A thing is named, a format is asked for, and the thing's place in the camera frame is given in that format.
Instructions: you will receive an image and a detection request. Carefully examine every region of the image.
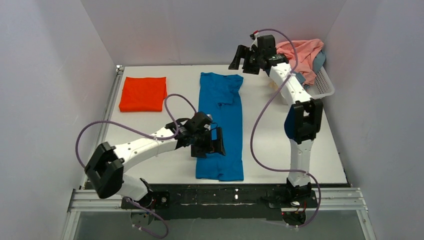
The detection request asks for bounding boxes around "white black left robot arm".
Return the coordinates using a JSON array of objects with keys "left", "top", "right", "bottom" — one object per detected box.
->
[{"left": 84, "top": 127, "right": 226, "bottom": 201}]

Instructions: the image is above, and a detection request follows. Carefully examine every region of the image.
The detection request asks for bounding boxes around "white plastic laundry basket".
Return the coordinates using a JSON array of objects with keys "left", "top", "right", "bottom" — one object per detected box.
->
[{"left": 273, "top": 66, "right": 335, "bottom": 106}]

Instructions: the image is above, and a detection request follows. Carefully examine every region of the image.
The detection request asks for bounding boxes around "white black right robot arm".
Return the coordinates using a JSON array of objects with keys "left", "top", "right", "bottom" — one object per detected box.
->
[{"left": 228, "top": 45, "right": 323, "bottom": 199}]

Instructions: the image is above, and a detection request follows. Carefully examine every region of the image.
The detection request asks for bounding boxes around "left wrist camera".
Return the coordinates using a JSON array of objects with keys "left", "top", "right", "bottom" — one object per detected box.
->
[{"left": 183, "top": 111, "right": 213, "bottom": 134}]

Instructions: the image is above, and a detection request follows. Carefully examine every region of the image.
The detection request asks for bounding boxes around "grey blue t shirt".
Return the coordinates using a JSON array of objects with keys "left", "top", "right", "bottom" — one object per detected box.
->
[{"left": 295, "top": 50, "right": 326, "bottom": 90}]

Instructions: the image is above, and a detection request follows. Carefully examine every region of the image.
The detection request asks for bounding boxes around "folded orange t shirt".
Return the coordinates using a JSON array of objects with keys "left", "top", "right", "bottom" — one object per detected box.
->
[{"left": 118, "top": 77, "right": 168, "bottom": 113}]

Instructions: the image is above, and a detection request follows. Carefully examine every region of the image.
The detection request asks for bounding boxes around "aluminium frame rail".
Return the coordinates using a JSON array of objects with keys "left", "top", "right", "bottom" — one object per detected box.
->
[{"left": 62, "top": 187, "right": 376, "bottom": 240}]

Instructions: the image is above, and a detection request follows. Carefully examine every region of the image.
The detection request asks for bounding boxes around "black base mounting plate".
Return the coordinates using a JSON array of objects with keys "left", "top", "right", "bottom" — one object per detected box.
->
[{"left": 137, "top": 183, "right": 318, "bottom": 221}]

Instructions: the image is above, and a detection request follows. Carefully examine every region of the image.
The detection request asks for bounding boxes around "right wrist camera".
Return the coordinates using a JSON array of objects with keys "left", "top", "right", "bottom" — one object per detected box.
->
[{"left": 250, "top": 31, "right": 289, "bottom": 64}]

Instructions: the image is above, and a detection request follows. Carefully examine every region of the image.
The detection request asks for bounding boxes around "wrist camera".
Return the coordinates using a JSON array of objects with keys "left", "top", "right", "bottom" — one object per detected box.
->
[
  {"left": 183, "top": 111, "right": 213, "bottom": 134},
  {"left": 250, "top": 31, "right": 289, "bottom": 64}
]

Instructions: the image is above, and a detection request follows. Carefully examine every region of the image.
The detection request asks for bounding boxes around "pink t shirt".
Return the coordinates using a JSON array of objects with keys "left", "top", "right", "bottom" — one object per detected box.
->
[{"left": 276, "top": 38, "right": 324, "bottom": 86}]

